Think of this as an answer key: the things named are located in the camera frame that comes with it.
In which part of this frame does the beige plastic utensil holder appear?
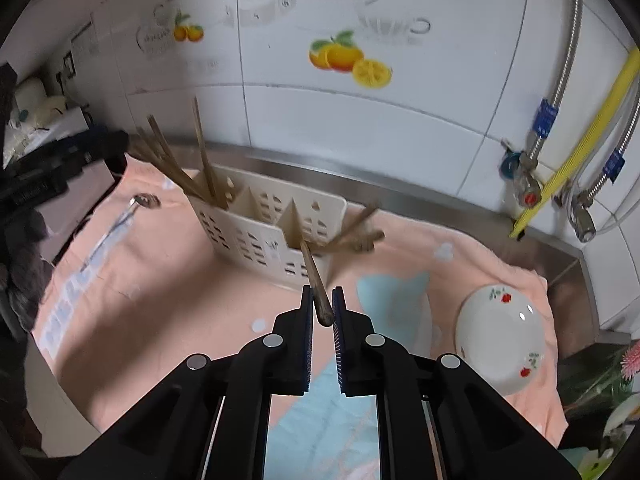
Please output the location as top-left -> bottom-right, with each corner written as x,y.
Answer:
186,162 -> 348,291

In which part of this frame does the thin white hose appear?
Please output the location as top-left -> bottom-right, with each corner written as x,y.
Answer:
592,110 -> 640,235

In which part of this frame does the person's left forearm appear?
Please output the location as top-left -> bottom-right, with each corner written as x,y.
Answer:
0,210 -> 56,336

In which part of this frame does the pink bottle brush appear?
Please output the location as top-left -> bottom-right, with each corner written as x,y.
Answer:
620,342 -> 640,376

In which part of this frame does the teapot and orange wall decal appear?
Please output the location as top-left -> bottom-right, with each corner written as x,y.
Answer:
135,0 -> 433,91

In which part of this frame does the white floral bowl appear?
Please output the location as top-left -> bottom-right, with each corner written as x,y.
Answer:
454,284 -> 546,396

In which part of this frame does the yellow gas hose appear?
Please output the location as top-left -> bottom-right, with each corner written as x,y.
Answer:
510,46 -> 640,238

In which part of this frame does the metal valve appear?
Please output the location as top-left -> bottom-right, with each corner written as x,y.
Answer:
567,190 -> 598,243

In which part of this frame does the red handled valve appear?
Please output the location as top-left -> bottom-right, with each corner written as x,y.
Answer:
501,140 -> 543,208

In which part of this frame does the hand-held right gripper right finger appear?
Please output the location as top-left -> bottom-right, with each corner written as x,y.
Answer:
331,285 -> 583,480

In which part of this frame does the paper wall label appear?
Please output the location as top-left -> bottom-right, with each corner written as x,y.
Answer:
67,20 -> 98,61

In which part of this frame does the metal spoon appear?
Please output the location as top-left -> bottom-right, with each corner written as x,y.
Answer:
100,192 -> 162,241

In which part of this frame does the white microwave oven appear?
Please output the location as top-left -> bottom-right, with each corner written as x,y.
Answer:
37,157 -> 121,263

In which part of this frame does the braided metal hose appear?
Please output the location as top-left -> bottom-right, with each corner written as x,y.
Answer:
517,0 -> 586,161
580,95 -> 640,201

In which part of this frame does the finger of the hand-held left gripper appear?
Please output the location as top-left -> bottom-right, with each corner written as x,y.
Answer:
65,129 -> 132,171

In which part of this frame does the long brown chopstick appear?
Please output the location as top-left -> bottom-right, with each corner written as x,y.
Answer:
135,127 -> 206,198
127,142 -> 198,196
192,97 -> 226,209
146,115 -> 213,201
327,205 -> 380,248
298,240 -> 335,328

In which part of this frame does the glass jar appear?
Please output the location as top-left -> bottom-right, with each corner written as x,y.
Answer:
557,355 -> 636,416

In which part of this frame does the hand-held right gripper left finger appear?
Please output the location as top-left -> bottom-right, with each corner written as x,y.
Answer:
60,284 -> 316,480

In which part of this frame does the orange printed towel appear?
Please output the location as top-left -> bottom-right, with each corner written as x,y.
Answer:
30,152 -> 568,480

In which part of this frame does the beige kitchen appliance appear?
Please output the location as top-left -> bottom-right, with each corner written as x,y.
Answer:
12,76 -> 71,131

